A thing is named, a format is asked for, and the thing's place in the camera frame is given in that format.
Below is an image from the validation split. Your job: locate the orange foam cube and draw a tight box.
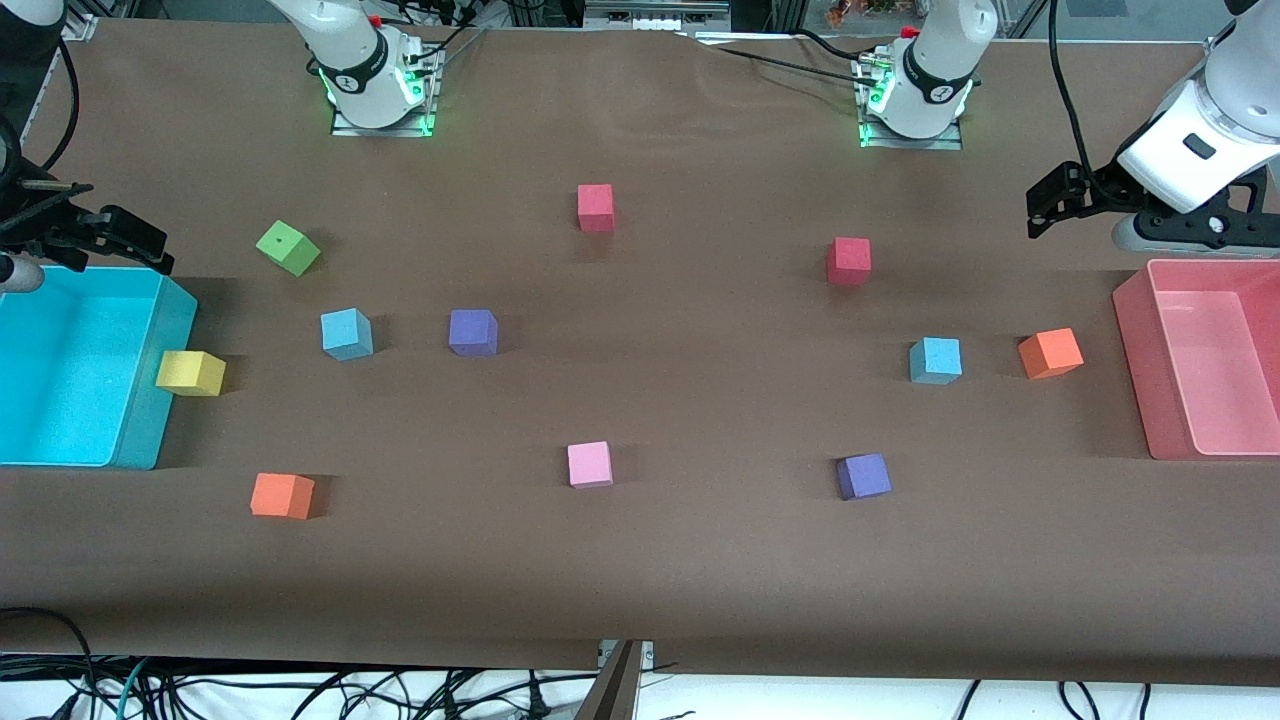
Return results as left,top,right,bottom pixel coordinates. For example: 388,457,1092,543
1017,327,1085,381
249,472,316,521

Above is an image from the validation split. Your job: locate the orange background clutter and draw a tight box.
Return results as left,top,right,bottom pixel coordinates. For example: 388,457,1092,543
825,0,926,29

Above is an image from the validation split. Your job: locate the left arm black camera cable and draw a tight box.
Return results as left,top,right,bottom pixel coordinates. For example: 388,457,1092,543
1048,0,1096,176

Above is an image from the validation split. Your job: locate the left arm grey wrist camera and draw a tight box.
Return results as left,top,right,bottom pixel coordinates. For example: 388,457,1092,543
1112,205,1280,253

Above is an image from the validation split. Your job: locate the red foam cube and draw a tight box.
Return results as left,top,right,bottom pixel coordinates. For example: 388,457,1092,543
577,183,616,233
826,236,872,287

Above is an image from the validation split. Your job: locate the pink plastic bin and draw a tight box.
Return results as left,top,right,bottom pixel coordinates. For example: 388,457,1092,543
1112,258,1280,462

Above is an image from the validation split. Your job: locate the light blue foam cube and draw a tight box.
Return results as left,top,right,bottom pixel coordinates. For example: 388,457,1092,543
320,307,375,362
908,336,963,386

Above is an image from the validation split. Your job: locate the aluminium side rail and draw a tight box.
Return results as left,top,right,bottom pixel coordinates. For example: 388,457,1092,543
20,40,71,171

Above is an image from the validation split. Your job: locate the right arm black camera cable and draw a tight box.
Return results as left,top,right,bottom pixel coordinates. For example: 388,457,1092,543
35,40,83,171

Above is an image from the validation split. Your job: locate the teal floor cable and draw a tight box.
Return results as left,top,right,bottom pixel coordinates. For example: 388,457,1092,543
113,657,153,720

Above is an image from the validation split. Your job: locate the green foam cube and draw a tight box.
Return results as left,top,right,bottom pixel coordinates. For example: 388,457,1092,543
255,219,323,278

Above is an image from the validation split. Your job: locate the cyan plastic bin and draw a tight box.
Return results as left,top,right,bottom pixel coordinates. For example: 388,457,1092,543
0,264,199,471

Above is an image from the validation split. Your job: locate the black floor cable loop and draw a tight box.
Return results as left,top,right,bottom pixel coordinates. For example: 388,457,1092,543
0,607,98,720

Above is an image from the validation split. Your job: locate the dark metal post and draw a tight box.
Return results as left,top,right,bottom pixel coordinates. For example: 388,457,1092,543
573,640,643,720

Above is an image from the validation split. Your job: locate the grey metal frame piece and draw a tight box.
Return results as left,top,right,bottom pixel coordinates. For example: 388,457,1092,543
583,0,731,33

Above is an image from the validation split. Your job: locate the pink foam cube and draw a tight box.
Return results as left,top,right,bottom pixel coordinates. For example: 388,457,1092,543
567,441,614,490

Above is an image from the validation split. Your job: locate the yellow foam cube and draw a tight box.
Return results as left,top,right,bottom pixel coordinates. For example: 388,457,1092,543
155,350,227,398

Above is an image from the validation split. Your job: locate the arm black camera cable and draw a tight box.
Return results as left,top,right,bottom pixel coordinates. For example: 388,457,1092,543
1048,0,1096,176
35,40,83,171

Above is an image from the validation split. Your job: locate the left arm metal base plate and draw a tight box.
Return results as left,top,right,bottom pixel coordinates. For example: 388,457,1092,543
857,50,964,151

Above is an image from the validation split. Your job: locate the brown table cover sheet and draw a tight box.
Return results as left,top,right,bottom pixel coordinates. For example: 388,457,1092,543
0,18,1280,691

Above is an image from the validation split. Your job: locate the purple foam cube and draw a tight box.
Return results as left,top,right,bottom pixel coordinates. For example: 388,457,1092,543
448,308,499,358
836,453,893,502

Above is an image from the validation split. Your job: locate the long black table cable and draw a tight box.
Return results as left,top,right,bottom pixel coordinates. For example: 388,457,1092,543
690,38,871,81

